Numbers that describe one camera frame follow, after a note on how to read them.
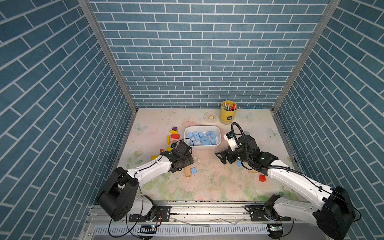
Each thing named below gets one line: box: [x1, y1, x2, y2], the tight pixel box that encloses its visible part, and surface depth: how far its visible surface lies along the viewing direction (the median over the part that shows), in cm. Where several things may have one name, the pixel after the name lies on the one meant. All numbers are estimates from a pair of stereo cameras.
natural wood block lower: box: [185, 166, 191, 178], surface depth 87 cm
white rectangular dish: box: [184, 125, 222, 148], surface depth 104 cm
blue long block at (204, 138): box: [200, 136, 210, 142], surface depth 105 cm
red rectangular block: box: [170, 134, 181, 139], surface depth 106 cm
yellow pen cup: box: [220, 100, 238, 125], surface depth 107 cm
